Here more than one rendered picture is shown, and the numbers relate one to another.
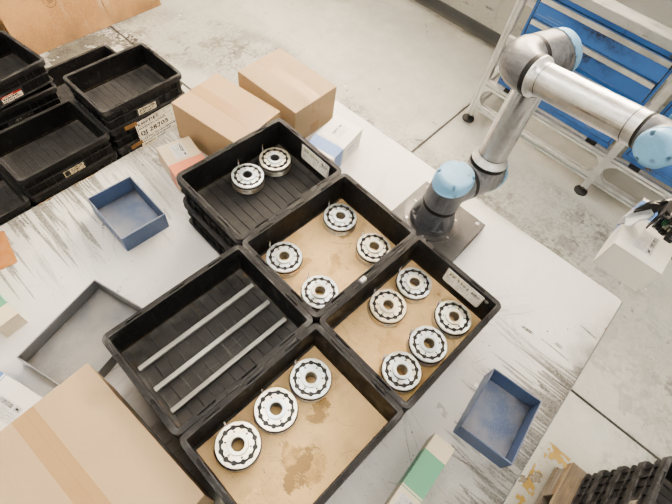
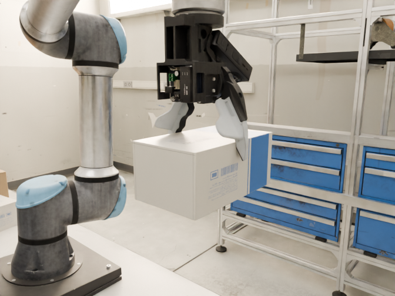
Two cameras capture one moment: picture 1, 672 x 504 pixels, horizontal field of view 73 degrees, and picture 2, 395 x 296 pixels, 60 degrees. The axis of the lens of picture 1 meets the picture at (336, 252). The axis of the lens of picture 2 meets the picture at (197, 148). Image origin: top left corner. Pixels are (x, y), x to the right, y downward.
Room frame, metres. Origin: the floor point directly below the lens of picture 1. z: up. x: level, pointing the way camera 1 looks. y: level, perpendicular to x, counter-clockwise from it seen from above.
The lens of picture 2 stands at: (0.25, -0.80, 1.24)
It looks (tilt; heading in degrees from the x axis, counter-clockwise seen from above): 12 degrees down; 8
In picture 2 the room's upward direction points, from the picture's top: straight up
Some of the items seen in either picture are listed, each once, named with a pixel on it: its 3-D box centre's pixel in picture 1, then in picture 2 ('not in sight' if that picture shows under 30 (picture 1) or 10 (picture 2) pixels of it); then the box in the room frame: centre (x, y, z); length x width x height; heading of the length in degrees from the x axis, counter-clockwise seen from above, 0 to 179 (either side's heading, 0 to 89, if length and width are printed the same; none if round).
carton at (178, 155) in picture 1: (184, 164); not in sight; (1.01, 0.58, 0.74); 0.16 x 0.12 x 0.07; 46
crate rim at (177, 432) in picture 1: (211, 330); not in sight; (0.38, 0.25, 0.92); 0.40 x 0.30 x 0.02; 145
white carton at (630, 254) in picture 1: (640, 243); (207, 164); (0.77, -0.74, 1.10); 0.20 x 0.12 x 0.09; 148
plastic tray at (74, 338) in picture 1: (89, 337); not in sight; (0.36, 0.61, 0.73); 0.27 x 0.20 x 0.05; 161
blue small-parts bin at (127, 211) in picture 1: (128, 212); not in sight; (0.77, 0.67, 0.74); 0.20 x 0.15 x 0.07; 54
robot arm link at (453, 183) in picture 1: (450, 186); (45, 204); (1.00, -0.31, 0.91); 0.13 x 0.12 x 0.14; 131
